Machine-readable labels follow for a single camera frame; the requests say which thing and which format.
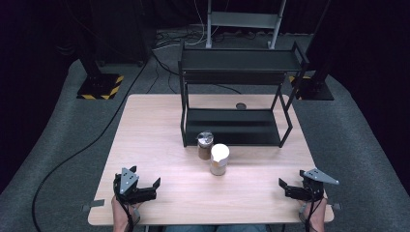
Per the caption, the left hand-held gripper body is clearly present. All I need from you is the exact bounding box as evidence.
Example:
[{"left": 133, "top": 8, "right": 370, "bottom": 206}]
[{"left": 113, "top": 167, "right": 158, "bottom": 206}]

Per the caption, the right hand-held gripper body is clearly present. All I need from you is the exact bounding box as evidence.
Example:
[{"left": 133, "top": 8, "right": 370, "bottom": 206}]
[{"left": 284, "top": 168, "right": 340, "bottom": 202}]

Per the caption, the white-lidded glass jar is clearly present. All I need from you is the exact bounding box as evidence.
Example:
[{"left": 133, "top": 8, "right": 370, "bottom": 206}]
[{"left": 210, "top": 143, "right": 231, "bottom": 177}]

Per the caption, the black metal two-tier rack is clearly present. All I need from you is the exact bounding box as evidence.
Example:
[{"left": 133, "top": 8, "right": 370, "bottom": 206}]
[{"left": 178, "top": 41, "right": 311, "bottom": 149}]

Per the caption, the person's right hand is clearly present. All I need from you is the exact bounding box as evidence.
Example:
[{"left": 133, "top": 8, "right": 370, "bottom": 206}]
[{"left": 297, "top": 197, "right": 329, "bottom": 232}]

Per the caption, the person's left hand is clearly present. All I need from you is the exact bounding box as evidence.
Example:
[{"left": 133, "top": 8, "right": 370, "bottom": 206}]
[{"left": 110, "top": 195, "right": 143, "bottom": 232}]

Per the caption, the silver-lidded glass spice jar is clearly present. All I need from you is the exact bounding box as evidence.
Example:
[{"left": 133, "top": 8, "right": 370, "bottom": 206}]
[{"left": 196, "top": 130, "right": 215, "bottom": 161}]

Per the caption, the black stand with striped base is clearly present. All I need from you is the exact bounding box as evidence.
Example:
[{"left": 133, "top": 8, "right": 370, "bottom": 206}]
[
  {"left": 76, "top": 32, "right": 125, "bottom": 101},
  {"left": 288, "top": 42, "right": 335, "bottom": 102}
]

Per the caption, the light grey metal stand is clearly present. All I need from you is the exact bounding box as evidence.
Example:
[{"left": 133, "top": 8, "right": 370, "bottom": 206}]
[{"left": 205, "top": 0, "right": 287, "bottom": 50}]

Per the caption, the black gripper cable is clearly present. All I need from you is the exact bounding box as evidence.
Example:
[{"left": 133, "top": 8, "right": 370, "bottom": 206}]
[
  {"left": 303, "top": 198, "right": 318, "bottom": 232},
  {"left": 114, "top": 191, "right": 135, "bottom": 232}
]

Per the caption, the thick black floor cable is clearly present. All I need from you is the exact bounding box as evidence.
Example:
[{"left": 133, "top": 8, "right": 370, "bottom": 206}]
[{"left": 31, "top": 61, "right": 150, "bottom": 232}]

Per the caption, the thin black floor cable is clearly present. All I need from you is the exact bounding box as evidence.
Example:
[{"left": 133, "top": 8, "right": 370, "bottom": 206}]
[{"left": 150, "top": 49, "right": 182, "bottom": 95}]

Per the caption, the white floor cable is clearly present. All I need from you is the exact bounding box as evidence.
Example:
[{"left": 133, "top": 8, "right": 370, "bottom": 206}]
[{"left": 154, "top": 0, "right": 211, "bottom": 51}]

